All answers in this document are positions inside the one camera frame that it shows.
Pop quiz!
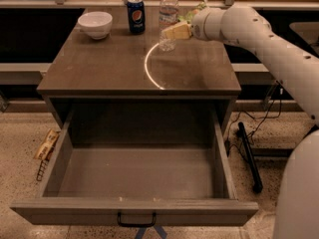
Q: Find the black cable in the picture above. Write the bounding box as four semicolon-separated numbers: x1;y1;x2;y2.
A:
224;82;283;157

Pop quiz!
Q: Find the green chip bag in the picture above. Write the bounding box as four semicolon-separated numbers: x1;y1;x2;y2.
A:
177;2;206;24

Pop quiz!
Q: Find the blue floor tape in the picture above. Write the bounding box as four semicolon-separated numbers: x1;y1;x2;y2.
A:
135;226;167;239

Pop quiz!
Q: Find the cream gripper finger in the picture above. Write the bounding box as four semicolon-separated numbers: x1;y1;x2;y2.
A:
161;21;191;40

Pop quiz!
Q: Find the black drawer handle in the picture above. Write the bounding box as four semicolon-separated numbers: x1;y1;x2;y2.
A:
117;212;157;228

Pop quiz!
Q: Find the black floor bar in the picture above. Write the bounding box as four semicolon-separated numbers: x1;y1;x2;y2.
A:
238;122;263;193

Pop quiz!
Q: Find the small wire rack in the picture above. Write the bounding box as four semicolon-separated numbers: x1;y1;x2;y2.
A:
36;160;49;181

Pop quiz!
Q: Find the blue Pepsi can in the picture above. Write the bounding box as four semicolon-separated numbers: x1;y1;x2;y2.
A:
127;0;146;34

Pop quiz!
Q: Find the open grey top drawer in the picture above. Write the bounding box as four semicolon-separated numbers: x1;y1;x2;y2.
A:
11;109;258;226

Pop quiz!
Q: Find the grey cabinet body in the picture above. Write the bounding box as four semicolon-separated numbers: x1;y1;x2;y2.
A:
38;7;240;128

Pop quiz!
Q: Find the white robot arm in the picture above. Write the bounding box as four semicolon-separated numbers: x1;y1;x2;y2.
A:
161;5;319;239

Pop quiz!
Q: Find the white ceramic bowl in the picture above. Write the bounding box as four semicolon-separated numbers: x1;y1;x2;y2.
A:
78;11;113;40

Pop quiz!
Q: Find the clear plastic water bottle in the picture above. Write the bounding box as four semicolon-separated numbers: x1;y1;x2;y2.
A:
159;0;178;52

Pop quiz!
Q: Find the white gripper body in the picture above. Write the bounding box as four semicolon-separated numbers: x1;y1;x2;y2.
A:
191;7;224;42

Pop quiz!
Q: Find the yellow snack bag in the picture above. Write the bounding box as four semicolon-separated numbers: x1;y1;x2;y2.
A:
34;129;59;160

